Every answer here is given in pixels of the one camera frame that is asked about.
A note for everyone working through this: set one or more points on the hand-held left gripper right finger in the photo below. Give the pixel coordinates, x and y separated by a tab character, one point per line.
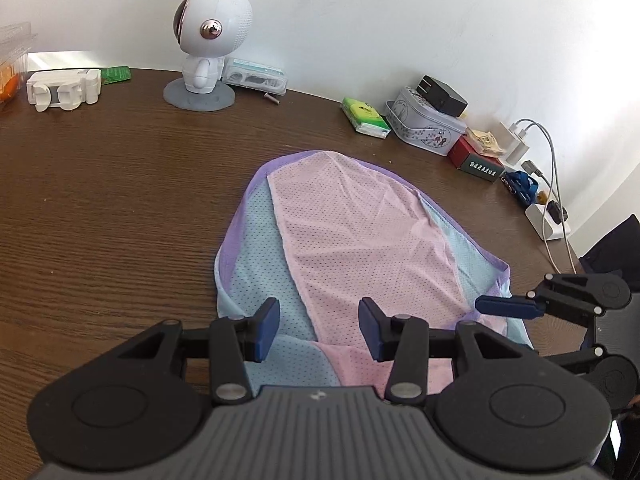
371	331

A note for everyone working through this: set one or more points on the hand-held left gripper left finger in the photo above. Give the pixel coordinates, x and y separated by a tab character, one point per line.
265	331

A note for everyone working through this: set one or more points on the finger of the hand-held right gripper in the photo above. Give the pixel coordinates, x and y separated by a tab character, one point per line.
607	377
505	306

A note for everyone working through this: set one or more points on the pastel mesh garment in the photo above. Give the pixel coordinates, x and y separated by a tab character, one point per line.
360	240

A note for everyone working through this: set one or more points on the black bag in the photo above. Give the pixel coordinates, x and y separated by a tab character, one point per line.
617	247

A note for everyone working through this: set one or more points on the white power strip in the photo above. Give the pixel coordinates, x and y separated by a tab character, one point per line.
547	225

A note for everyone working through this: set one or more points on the black plug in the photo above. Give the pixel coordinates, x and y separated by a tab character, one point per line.
556	211

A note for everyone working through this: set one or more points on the red and green box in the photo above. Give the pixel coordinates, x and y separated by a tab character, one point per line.
475	162

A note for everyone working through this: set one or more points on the white charger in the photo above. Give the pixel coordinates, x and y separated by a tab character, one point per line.
517	142

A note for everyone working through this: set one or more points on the yellowish paper packets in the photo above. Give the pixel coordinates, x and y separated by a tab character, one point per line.
486	141

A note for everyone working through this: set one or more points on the printed tin box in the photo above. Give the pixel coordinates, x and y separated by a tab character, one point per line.
425	122

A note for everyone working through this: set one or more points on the green tissue pack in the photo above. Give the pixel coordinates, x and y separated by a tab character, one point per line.
365	117

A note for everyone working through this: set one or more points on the black power adapter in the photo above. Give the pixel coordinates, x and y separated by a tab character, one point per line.
442	94

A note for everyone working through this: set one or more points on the clear plastic case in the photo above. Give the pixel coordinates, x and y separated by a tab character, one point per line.
254	76

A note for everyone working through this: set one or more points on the white robot figure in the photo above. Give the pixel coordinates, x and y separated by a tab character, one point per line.
207	45

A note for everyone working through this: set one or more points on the green packet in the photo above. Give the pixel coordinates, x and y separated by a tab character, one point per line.
116	75

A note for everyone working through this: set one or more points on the white plastic clip holder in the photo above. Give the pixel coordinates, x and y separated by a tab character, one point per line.
62	89

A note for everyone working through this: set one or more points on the clear container with orange food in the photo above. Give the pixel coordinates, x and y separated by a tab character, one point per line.
12	67

